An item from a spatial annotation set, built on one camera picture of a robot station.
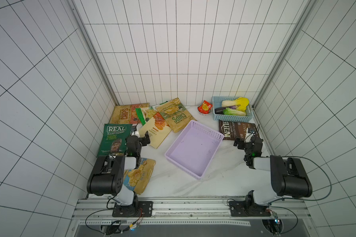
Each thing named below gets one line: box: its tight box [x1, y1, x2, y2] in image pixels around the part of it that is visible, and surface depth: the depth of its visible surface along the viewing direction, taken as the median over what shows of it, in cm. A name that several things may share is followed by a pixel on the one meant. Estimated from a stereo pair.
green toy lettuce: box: [222, 107, 247, 117], surface depth 109 cm
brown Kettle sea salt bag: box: [218, 119, 258, 141], surface depth 105 cm
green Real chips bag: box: [96, 123, 134, 158], surface depth 103 cm
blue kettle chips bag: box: [123, 157, 157, 196], surface depth 85 cm
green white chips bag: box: [135, 106, 159, 126], surface depth 116 cm
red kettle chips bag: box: [109, 102, 150, 124], surface depth 116 cm
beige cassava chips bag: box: [138, 112, 173, 150], surface depth 106 cm
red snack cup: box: [197, 99, 213, 116], surface depth 114 cm
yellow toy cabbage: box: [221, 97, 250, 112], surface depth 113 cm
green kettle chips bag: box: [155, 97, 198, 133], surface depth 113 cm
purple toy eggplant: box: [214, 104, 241, 115], surface depth 112 cm
